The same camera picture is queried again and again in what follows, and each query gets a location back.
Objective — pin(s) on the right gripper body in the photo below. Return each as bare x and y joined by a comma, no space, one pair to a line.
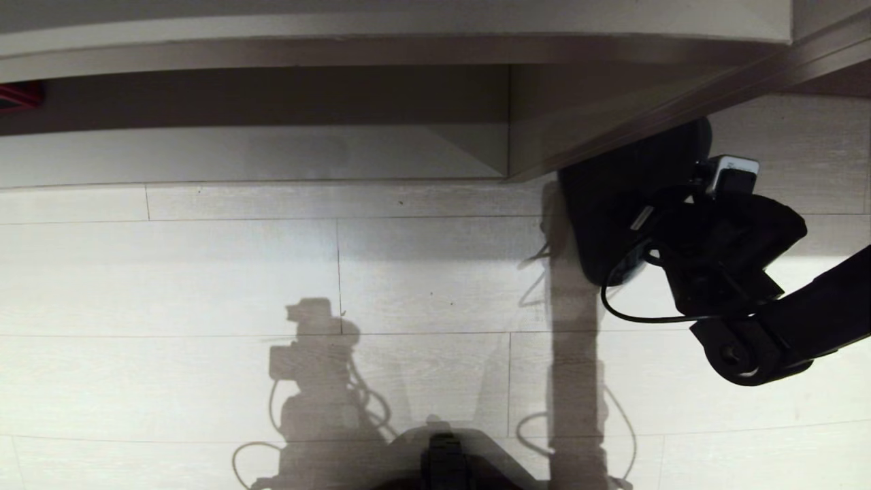
728,245

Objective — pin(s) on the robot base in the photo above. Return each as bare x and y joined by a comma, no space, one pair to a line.
446,466

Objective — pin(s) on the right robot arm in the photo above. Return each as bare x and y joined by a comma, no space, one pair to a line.
827,306

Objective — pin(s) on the pale shoe shelf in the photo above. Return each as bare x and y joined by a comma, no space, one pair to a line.
272,41

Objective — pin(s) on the red shoe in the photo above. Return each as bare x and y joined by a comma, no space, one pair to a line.
19,95

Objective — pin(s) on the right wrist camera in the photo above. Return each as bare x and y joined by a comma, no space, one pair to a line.
733,174

